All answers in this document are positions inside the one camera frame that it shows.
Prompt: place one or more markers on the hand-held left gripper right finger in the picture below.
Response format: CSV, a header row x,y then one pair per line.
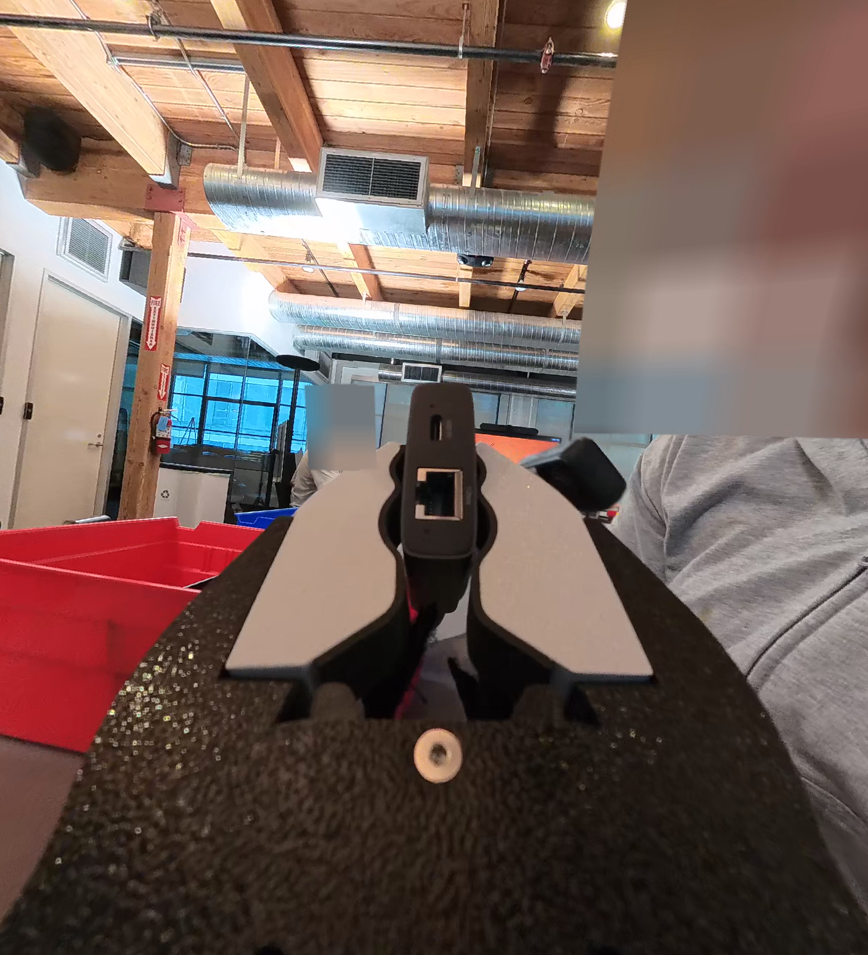
x,y
553,589

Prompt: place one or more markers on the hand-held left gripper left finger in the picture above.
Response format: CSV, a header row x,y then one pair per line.
x,y
322,589

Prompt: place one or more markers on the blue plastic bin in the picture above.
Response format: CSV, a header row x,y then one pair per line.
x,y
262,517

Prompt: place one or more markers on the black network switch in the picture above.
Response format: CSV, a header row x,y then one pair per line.
x,y
441,537

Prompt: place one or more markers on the red plastic bin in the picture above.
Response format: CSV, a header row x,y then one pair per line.
x,y
46,634

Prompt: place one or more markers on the orange screen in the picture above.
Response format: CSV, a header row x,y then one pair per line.
x,y
516,445

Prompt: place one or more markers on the blue-lit window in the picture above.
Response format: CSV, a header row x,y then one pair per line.
x,y
233,407

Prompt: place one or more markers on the person in grey hoodie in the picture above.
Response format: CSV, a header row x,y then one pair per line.
x,y
777,597

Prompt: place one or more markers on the red fire extinguisher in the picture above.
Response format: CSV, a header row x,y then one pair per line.
x,y
162,433

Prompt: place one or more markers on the black round lamp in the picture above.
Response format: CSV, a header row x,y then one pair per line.
x,y
298,362

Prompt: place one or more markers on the ceiling sprinkler pipe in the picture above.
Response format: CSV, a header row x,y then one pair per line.
x,y
292,39

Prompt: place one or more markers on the black speaker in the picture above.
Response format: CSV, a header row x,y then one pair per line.
x,y
50,142

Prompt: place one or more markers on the small duct vent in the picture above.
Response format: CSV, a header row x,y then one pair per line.
x,y
423,371

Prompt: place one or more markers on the black ceiling camera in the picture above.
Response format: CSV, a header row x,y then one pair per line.
x,y
475,259

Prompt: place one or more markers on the large silver duct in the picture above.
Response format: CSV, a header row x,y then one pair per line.
x,y
516,216

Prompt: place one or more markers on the wooden post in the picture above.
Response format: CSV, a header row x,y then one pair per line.
x,y
154,358

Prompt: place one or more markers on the duct vent grille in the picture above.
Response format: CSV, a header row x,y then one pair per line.
x,y
373,175

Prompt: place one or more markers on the black wall box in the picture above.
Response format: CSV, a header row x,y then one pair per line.
x,y
136,267

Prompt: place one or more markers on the wall vent grille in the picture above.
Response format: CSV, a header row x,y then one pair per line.
x,y
87,246

